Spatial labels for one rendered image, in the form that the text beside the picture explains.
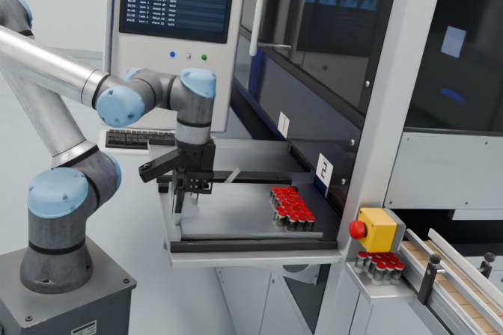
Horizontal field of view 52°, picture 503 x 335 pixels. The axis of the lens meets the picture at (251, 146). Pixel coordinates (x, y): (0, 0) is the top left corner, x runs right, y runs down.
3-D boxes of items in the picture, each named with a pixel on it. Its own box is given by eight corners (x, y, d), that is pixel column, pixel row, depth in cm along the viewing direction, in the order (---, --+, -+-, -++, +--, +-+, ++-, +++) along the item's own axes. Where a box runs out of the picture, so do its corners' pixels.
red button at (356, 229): (361, 232, 113) (364, 217, 112) (369, 242, 110) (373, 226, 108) (345, 232, 112) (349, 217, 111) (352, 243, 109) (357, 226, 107)
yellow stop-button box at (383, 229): (381, 235, 117) (388, 206, 114) (397, 253, 111) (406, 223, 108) (351, 235, 115) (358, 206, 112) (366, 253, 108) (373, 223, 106)
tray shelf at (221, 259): (281, 149, 186) (282, 145, 185) (370, 262, 124) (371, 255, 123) (147, 144, 172) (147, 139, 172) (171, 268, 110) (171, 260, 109)
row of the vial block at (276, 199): (275, 201, 142) (278, 186, 141) (296, 235, 126) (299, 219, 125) (267, 201, 142) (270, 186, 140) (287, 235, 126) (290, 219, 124)
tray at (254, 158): (287, 150, 181) (288, 140, 180) (313, 183, 158) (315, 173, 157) (191, 146, 171) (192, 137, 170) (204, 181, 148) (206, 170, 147)
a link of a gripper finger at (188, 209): (198, 232, 118) (203, 196, 114) (172, 232, 116) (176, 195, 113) (196, 224, 120) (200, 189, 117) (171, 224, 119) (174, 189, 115)
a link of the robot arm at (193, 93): (184, 63, 111) (222, 71, 109) (180, 112, 115) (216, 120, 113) (172, 70, 103) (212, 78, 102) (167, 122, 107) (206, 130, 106)
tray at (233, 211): (287, 195, 147) (289, 184, 146) (319, 245, 124) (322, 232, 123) (168, 193, 138) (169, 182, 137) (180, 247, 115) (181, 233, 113)
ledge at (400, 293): (396, 266, 124) (397, 259, 123) (426, 301, 112) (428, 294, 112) (343, 268, 120) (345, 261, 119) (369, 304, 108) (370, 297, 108)
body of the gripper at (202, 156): (211, 197, 114) (218, 147, 110) (172, 197, 112) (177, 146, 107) (205, 182, 121) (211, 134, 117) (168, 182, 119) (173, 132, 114)
